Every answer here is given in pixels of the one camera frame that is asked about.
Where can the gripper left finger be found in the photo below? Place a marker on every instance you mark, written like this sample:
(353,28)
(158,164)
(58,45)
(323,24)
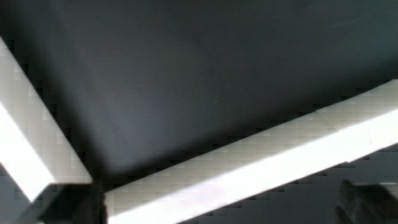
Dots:
(67,204)

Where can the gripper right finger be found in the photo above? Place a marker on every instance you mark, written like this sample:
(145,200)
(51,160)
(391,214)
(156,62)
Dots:
(368,203)

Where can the white U-shaped fence wall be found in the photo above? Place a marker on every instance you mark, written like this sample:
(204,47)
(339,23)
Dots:
(320,140)

